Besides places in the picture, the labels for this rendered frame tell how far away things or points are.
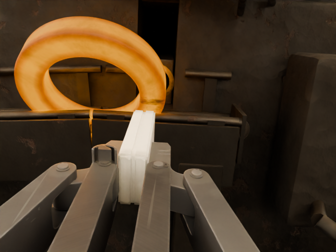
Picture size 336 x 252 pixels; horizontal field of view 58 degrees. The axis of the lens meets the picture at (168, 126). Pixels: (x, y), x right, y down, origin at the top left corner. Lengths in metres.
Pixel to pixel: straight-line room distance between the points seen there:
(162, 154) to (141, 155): 0.02
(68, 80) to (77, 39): 0.18
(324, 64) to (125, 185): 0.31
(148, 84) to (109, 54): 0.06
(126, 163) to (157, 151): 0.03
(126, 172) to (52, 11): 0.38
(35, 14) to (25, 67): 0.15
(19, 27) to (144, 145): 0.39
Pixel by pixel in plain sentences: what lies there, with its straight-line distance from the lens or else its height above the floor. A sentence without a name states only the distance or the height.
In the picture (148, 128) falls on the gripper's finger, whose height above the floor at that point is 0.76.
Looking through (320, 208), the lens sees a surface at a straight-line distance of 0.45.
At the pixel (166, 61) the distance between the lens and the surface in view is 0.51.
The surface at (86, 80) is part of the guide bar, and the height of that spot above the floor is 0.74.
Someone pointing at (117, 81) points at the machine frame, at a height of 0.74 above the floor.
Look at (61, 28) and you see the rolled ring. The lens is 0.35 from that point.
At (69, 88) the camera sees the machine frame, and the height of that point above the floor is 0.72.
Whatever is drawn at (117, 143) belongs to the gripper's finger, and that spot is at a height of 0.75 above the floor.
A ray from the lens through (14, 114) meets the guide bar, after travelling 0.44.
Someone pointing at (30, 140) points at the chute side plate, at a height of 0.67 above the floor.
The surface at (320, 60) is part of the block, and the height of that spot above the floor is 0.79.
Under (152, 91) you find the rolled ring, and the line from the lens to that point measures 0.37.
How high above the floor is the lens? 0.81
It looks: 17 degrees down
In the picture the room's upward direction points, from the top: 3 degrees clockwise
